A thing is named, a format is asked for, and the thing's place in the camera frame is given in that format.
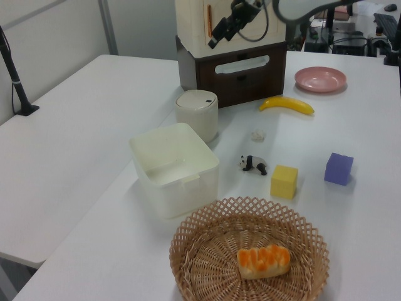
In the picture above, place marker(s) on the black computer keyboard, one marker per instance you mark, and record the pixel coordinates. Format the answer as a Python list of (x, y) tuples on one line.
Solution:
[(388, 26)]

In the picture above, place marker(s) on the black computer mouse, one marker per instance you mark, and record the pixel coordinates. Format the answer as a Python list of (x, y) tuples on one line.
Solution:
[(390, 7)]

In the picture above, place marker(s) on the pink plastic plate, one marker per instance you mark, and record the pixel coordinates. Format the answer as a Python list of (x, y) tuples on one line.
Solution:
[(320, 80)]

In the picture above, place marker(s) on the yellow foam cube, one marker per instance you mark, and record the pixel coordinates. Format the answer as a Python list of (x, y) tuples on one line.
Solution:
[(283, 183)]

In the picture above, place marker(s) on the black desk clamp mount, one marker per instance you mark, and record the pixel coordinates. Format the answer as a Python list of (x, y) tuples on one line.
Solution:
[(391, 58)]

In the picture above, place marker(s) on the cream open plastic storage box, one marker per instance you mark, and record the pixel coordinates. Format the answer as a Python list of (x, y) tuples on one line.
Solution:
[(188, 200)]

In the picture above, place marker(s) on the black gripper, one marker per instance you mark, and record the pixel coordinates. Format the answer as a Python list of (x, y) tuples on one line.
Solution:
[(246, 9)]

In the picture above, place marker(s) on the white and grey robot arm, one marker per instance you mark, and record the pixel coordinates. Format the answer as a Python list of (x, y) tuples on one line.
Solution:
[(297, 11)]

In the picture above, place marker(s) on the pink box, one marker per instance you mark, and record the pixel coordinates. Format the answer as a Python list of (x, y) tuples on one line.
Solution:
[(341, 14)]

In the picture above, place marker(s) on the black computer case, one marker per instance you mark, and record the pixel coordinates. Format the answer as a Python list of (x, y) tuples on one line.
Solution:
[(349, 47)]

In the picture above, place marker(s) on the orange-topped toy bread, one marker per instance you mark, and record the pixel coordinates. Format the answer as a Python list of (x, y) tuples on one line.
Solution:
[(263, 261)]

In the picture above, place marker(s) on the woven wicker basket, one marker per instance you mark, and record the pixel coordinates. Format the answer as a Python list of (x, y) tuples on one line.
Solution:
[(203, 266)]

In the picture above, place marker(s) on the yellow toy banana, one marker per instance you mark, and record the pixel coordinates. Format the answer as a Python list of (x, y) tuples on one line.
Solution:
[(288, 103)]

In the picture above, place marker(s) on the small beige lidded trash can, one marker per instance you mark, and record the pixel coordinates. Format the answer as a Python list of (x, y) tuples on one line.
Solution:
[(197, 122)]

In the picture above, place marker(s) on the dark brown drawer box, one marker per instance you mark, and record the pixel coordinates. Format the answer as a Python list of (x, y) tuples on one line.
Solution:
[(250, 84)]

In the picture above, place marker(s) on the purple foam cube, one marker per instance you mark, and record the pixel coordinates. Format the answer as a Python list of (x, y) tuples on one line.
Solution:
[(338, 171)]

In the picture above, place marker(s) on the white crumpled paper ball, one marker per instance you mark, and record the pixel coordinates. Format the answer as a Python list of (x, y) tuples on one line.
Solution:
[(257, 135)]

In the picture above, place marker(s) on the black camera stand pole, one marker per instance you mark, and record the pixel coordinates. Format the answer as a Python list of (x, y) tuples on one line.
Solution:
[(17, 87)]

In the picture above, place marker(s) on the black and white panda figurine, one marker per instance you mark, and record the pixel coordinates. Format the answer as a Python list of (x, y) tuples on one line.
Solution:
[(255, 163)]

